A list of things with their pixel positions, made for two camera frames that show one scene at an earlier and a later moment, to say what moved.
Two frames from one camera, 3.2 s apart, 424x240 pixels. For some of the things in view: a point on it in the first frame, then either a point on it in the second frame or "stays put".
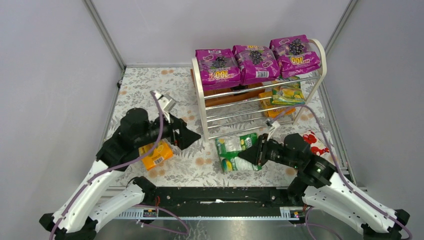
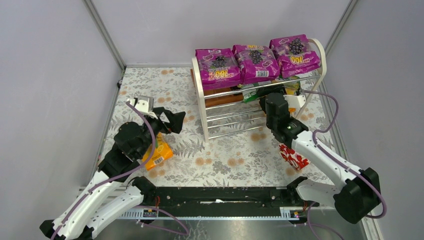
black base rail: [290, 193] stays put
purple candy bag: [256, 64] stays put
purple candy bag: [295, 55] stays put
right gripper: [261, 151] → [269, 91]
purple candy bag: [218, 68] stays put
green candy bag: [228, 149] → [252, 94]
